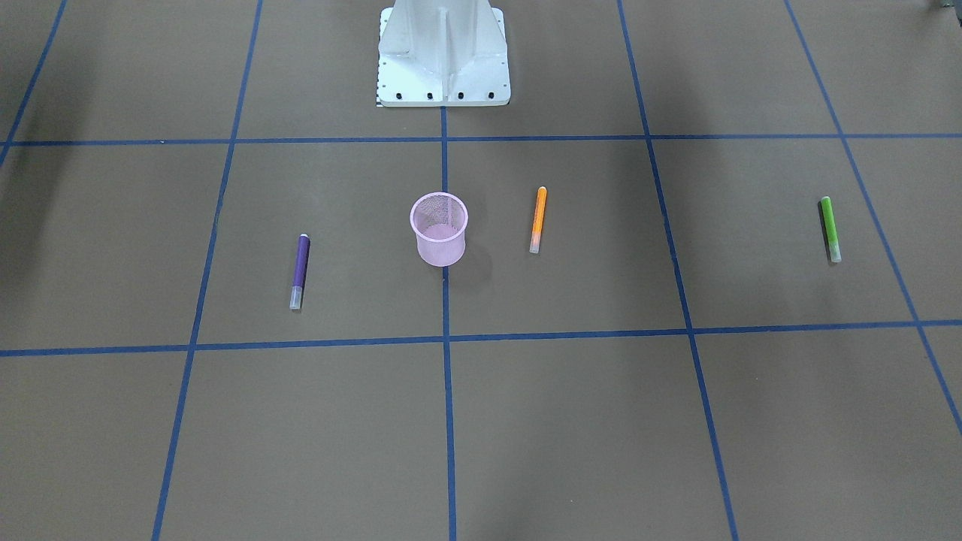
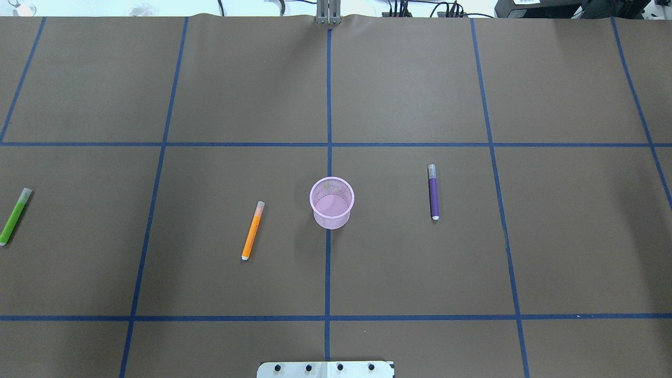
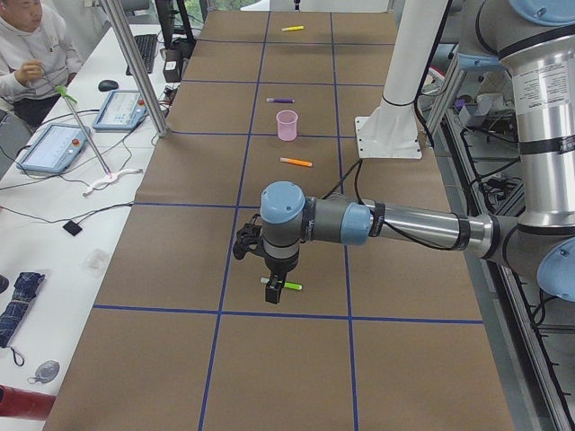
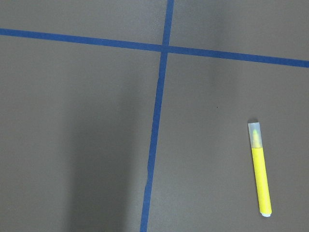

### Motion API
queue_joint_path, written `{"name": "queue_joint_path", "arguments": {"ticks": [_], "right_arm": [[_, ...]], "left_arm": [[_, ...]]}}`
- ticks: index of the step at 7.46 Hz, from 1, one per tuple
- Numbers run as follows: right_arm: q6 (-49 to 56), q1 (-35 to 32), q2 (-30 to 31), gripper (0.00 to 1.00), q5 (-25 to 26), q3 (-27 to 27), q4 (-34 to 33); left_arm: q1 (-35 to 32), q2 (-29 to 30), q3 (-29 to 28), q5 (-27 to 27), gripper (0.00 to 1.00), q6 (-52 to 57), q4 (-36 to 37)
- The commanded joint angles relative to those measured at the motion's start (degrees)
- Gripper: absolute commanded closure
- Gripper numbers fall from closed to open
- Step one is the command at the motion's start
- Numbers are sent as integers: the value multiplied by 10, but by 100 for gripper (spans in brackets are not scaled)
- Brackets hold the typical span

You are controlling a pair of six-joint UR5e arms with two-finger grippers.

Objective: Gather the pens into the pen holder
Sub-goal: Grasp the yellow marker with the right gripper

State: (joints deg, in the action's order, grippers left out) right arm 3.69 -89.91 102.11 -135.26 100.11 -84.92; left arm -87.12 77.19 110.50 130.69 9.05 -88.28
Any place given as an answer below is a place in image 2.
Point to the brown paper table mat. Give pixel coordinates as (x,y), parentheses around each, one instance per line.
(227,196)

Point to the green marker pen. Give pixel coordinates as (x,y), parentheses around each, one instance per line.
(16,213)

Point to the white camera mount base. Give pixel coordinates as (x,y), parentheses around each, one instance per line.
(327,369)

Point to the pink mesh pen holder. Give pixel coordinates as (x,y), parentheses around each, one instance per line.
(331,199)

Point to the purple marker pen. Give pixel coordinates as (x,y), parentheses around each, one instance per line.
(433,193)

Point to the aluminium frame post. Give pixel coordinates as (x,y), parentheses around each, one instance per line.
(328,12)

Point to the orange marker pen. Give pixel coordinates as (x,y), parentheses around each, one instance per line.
(253,229)

